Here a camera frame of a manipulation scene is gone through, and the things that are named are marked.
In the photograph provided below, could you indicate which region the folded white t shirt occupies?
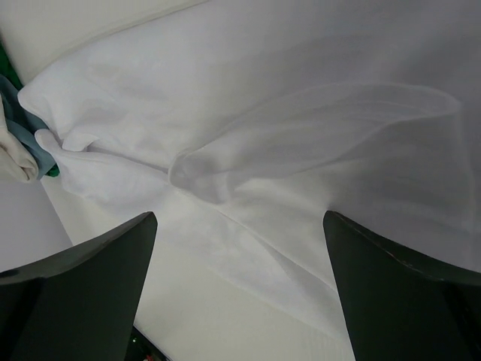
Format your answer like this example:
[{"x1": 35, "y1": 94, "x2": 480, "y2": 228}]
[{"x1": 1, "y1": 96, "x2": 39, "y2": 184}]

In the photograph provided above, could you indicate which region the folded green t shirt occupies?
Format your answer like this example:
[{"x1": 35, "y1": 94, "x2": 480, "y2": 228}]
[{"x1": 0, "y1": 29, "x2": 61, "y2": 177}]

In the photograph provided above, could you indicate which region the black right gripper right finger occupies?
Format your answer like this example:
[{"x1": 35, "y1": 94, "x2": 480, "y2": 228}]
[{"x1": 323, "y1": 211, "x2": 480, "y2": 360}]

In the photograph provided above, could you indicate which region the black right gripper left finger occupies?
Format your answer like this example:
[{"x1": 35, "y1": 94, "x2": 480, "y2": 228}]
[{"x1": 1, "y1": 212, "x2": 157, "y2": 361}]

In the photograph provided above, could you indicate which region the folded blue t shirt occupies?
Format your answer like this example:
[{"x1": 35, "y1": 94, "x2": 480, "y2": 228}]
[{"x1": 1, "y1": 75, "x2": 59, "y2": 179}]

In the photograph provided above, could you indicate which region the white t shirt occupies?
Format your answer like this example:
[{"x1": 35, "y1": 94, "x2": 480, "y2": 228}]
[
  {"x1": 1, "y1": 96, "x2": 39, "y2": 184},
  {"x1": 19, "y1": 1, "x2": 480, "y2": 339}
]

